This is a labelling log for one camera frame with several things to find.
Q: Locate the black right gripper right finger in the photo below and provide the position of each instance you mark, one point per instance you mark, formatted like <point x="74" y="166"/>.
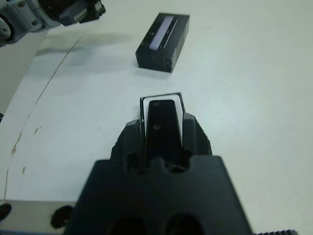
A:
<point x="195" y="137"/>

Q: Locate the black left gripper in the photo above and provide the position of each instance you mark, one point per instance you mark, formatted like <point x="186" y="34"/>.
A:
<point x="73" y="16"/>

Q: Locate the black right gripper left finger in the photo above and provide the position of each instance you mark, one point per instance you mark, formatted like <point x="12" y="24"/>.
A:
<point x="129" y="144"/>

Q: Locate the slim black camera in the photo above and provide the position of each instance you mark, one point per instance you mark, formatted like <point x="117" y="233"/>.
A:
<point x="162" y="137"/>

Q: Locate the black box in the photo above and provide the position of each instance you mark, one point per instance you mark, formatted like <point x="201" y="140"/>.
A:
<point x="156" y="61"/>

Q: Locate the black box base white tray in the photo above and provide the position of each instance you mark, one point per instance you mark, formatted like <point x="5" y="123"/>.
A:
<point x="146" y="104"/>

